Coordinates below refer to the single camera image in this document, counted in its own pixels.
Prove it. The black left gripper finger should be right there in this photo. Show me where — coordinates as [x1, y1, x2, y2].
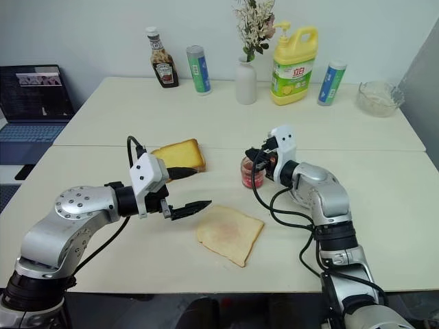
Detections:
[169, 199, 213, 221]
[165, 166, 202, 181]

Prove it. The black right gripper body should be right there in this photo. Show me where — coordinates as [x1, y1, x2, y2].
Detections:
[252, 136, 279, 181]

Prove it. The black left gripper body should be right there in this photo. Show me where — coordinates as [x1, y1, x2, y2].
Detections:
[145, 189, 174, 220]

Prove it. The thick yellow toast slice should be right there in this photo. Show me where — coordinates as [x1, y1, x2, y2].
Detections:
[150, 138, 208, 174]

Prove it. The glass jar of red jam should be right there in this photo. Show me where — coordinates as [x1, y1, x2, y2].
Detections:
[240, 155, 267, 189]

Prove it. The pale thin bread slice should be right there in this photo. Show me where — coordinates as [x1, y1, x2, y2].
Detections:
[195, 204, 265, 269]

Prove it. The white ceramic vase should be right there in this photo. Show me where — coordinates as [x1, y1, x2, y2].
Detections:
[235, 56, 259, 106]

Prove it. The yellow dish soap pump bottle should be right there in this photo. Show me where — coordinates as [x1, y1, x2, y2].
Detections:
[270, 21, 319, 107]

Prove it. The green and blue tube canister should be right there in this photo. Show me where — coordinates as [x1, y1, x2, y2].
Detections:
[316, 60, 348, 108]
[185, 45, 212, 97]

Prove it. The ketchup bottle with white cap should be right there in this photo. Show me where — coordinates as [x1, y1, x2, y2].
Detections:
[145, 26, 180, 90]

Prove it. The white and pink flower bunch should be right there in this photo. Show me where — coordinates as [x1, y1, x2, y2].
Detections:
[236, 0, 277, 64]

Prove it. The clear glass bowl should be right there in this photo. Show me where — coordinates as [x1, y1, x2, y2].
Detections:
[355, 80, 405, 119]

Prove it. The black smartphone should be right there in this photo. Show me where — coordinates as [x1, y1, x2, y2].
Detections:
[14, 164, 36, 182]

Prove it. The open blue laptop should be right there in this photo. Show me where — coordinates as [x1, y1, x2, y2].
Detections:
[0, 64, 76, 145]

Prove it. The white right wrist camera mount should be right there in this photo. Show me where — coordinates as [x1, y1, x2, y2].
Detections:
[261, 125, 298, 182]

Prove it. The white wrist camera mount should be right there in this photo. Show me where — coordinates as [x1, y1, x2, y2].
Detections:
[261, 125, 298, 182]
[128, 152, 169, 220]

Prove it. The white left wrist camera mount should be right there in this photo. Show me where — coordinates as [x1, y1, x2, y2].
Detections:
[128, 152, 169, 220]

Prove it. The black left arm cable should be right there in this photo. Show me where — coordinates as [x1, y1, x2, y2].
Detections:
[68, 135, 147, 286]

